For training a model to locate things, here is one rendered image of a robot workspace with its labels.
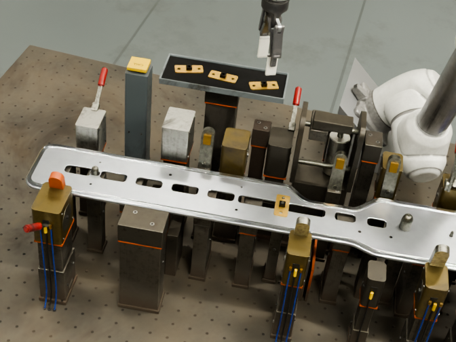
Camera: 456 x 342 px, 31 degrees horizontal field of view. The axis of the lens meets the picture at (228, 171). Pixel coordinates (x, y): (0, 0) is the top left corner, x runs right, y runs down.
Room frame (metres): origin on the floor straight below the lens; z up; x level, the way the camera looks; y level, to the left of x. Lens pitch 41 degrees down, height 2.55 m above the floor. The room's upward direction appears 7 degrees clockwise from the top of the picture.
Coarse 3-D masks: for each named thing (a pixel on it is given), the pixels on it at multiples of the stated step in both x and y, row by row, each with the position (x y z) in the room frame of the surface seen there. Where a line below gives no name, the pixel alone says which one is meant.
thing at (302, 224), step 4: (300, 216) 1.52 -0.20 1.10; (304, 216) 1.52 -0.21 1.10; (300, 220) 1.51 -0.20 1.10; (304, 220) 1.51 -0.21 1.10; (308, 220) 1.52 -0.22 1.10; (296, 224) 1.51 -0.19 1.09; (300, 224) 1.50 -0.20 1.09; (304, 224) 1.50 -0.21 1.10; (308, 224) 1.50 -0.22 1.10; (296, 228) 1.51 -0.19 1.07; (300, 228) 1.51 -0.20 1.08; (304, 228) 1.51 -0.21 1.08; (308, 228) 1.50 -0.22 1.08; (296, 232) 1.51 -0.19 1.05; (300, 232) 1.51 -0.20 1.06; (304, 232) 1.51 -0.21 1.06; (308, 232) 1.51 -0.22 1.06
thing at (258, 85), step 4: (252, 84) 1.99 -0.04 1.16; (256, 84) 2.00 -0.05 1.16; (260, 84) 2.00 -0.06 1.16; (264, 84) 1.99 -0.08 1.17; (268, 84) 2.00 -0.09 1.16; (272, 84) 2.01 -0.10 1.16; (276, 84) 2.01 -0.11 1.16; (252, 88) 1.97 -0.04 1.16; (256, 88) 1.98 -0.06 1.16; (260, 88) 1.98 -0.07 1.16; (264, 88) 1.98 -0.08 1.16; (268, 88) 1.98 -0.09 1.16; (272, 88) 1.98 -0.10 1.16; (276, 88) 1.99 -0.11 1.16
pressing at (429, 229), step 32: (64, 160) 1.75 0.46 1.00; (96, 160) 1.76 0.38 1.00; (128, 160) 1.78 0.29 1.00; (96, 192) 1.63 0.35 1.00; (128, 192) 1.65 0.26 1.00; (160, 192) 1.66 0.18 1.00; (224, 192) 1.69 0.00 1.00; (256, 192) 1.71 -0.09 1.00; (288, 192) 1.72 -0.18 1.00; (256, 224) 1.58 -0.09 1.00; (288, 224) 1.60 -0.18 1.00; (320, 224) 1.61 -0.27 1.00; (352, 224) 1.62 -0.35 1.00; (416, 224) 1.65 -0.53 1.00; (448, 224) 1.67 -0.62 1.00; (384, 256) 1.52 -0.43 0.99; (416, 256) 1.53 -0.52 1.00
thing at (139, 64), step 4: (132, 56) 2.07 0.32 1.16; (132, 60) 2.05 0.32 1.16; (136, 60) 2.05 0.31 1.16; (140, 60) 2.05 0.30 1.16; (144, 60) 2.06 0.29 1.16; (148, 60) 2.06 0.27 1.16; (128, 64) 2.03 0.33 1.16; (132, 64) 2.03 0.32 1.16; (136, 64) 2.03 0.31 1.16; (140, 64) 2.03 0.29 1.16; (144, 64) 2.03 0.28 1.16; (148, 64) 2.04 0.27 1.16; (128, 68) 2.01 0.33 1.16; (132, 68) 2.01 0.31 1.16; (136, 68) 2.01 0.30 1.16; (140, 68) 2.02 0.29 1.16; (144, 68) 2.02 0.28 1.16; (148, 68) 2.03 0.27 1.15; (144, 72) 2.01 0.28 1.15
